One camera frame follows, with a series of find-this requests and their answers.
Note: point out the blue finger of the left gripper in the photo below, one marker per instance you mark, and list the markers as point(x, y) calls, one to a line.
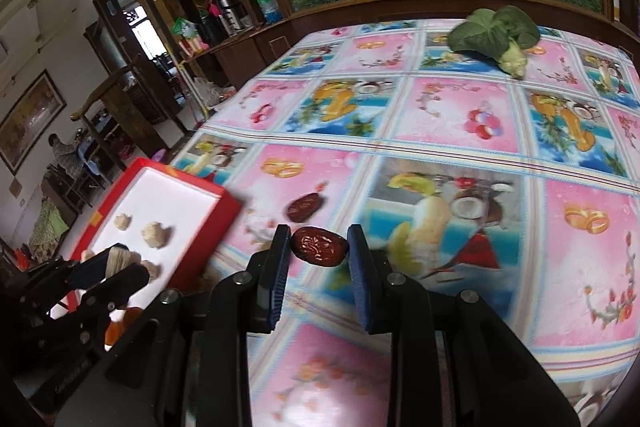
point(58, 277)

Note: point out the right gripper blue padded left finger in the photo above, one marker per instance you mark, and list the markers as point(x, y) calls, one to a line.
point(269, 271)

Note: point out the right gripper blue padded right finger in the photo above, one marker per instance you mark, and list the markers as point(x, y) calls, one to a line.
point(369, 271)

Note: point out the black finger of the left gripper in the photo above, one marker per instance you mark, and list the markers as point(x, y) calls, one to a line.
point(120, 281)

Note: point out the dark red date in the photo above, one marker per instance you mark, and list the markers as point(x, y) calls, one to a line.
point(318, 246)
point(303, 208)

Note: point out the orange mandarin middle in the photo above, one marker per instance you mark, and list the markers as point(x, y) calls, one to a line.
point(121, 325)

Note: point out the dark red date on cloth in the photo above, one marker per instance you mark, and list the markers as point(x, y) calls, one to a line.
point(303, 208)

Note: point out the beige cut fruit piece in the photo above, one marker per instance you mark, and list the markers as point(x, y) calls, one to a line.
point(155, 235)

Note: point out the seated person in background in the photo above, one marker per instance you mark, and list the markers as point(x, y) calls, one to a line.
point(66, 155)

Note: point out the framed landscape painting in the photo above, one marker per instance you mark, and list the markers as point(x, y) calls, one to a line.
point(28, 118)

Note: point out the dark wooden chair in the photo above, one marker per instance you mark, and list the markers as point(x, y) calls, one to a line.
point(128, 117)

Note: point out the floral patterned tablecloth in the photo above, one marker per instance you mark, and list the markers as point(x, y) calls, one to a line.
point(524, 191)

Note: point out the green leafy vegetable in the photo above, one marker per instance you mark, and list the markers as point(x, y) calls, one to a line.
point(502, 35)

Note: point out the black thermos flask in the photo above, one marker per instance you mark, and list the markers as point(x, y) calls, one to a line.
point(229, 15)

